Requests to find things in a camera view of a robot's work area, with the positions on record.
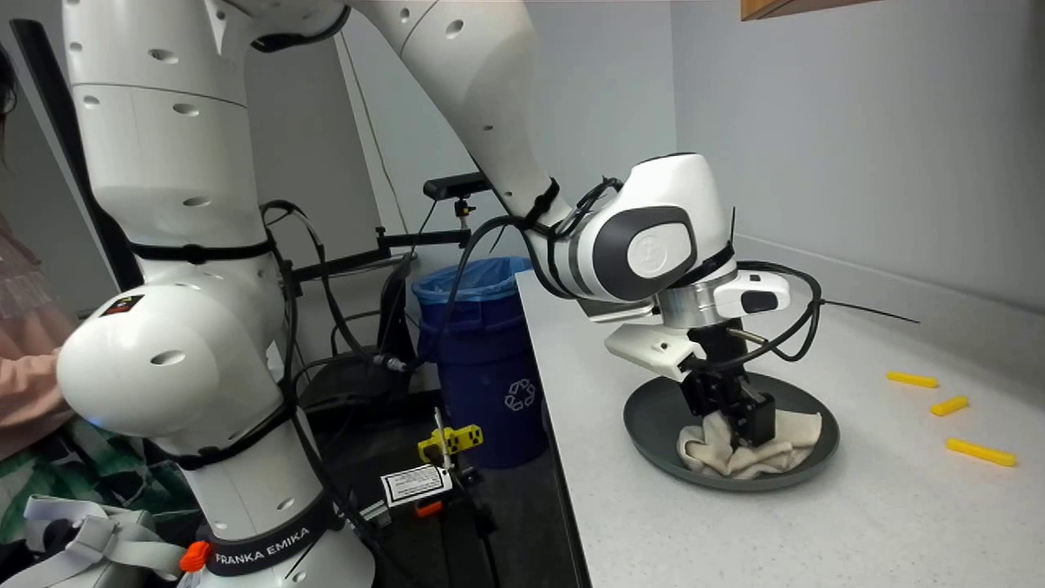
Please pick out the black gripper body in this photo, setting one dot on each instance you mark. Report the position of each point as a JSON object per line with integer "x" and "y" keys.
{"x": 719, "y": 353}

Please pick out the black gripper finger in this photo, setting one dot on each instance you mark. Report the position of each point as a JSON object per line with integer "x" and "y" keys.
{"x": 704, "y": 398}
{"x": 759, "y": 424}

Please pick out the beige cloth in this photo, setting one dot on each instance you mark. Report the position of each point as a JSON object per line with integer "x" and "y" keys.
{"x": 719, "y": 451}

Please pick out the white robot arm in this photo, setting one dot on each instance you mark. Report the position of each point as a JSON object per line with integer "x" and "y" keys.
{"x": 166, "y": 360}

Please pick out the dark green round plate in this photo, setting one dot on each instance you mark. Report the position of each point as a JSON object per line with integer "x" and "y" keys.
{"x": 653, "y": 436}

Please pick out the small yellow capsule piece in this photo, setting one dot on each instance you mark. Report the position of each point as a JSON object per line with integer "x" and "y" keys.
{"x": 912, "y": 381}
{"x": 948, "y": 407}
{"x": 980, "y": 451}

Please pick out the blue recycling bin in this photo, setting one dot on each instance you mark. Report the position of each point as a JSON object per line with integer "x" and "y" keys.
{"x": 478, "y": 372}

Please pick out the yellow clamp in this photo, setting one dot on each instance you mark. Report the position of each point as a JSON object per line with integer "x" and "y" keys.
{"x": 449, "y": 444}

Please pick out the white printed label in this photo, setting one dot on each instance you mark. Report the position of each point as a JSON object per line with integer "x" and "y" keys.
{"x": 417, "y": 486}

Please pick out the wooden framed board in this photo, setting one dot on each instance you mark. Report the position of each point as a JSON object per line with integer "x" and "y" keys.
{"x": 803, "y": 9}

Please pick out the person in pink top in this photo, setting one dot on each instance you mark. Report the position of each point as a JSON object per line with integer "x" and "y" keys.
{"x": 22, "y": 372}

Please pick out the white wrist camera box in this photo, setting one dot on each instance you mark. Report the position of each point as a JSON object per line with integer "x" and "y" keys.
{"x": 653, "y": 347}

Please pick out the black stereo camera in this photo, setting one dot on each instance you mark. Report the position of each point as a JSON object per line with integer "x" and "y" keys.
{"x": 454, "y": 183}

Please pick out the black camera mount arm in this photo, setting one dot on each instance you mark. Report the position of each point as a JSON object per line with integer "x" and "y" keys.
{"x": 414, "y": 237}

